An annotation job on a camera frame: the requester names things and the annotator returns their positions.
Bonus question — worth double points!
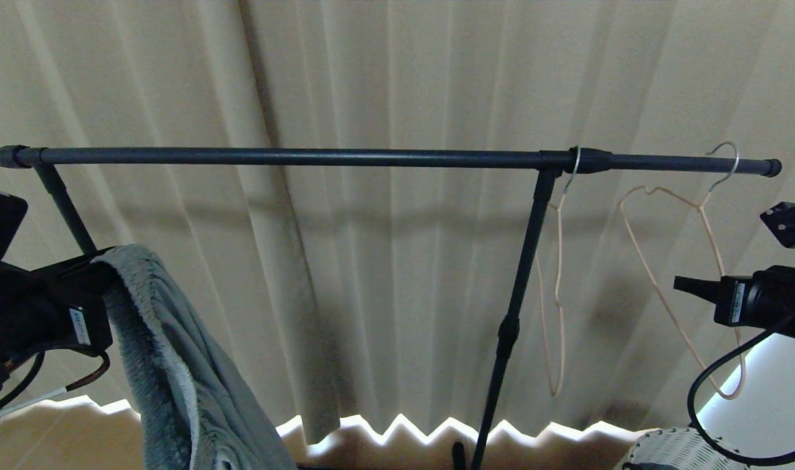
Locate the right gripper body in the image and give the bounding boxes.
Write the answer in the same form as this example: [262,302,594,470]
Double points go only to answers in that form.
[714,268,795,327]

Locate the black cable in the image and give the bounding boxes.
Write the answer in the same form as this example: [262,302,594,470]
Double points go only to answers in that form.
[687,290,795,467]
[0,351,46,425]

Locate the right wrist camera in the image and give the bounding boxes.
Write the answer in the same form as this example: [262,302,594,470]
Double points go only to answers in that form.
[760,201,795,250]

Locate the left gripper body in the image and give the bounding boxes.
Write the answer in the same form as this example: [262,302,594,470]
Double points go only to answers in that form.
[0,261,114,366]

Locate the black clothes rack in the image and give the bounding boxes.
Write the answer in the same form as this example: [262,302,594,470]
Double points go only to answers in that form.
[0,145,783,470]

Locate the pale grey shorts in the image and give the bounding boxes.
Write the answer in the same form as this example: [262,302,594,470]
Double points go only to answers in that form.
[92,245,297,470]

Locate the white laundry basket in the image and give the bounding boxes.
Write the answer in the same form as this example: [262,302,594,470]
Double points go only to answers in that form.
[613,426,751,470]

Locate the pink clothes hanger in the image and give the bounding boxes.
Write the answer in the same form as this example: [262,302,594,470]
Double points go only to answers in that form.
[618,142,745,400]
[535,147,582,398]

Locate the beige curtain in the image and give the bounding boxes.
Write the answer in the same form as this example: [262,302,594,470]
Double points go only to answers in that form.
[0,0,795,448]

